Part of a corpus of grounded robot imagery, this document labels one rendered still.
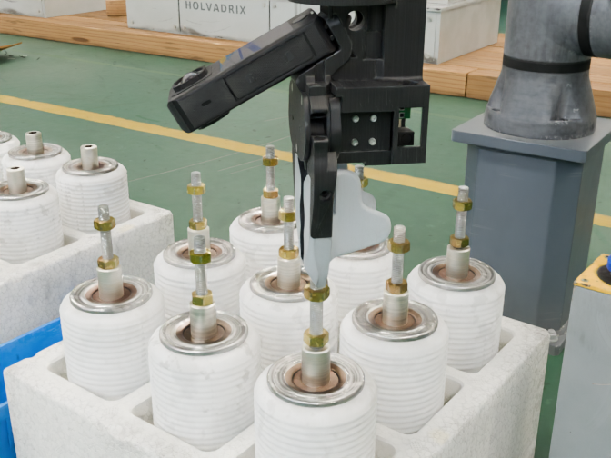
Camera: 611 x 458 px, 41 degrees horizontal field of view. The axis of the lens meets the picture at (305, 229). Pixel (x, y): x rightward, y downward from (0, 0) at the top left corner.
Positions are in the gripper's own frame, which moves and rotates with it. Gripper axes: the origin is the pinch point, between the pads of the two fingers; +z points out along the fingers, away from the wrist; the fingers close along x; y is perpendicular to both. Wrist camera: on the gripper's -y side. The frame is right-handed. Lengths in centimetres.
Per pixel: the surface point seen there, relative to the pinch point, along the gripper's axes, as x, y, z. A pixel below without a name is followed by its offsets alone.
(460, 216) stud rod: 15.9, 17.5, 3.3
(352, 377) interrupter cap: -0.6, 3.4, 9.3
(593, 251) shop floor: 72, 65, 35
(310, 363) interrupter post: -0.9, 0.0, 7.6
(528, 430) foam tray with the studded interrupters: 13.8, 26.2, 27.4
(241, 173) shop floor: 127, 6, 35
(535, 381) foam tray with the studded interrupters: 13.9, 26.4, 21.4
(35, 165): 61, -28, 10
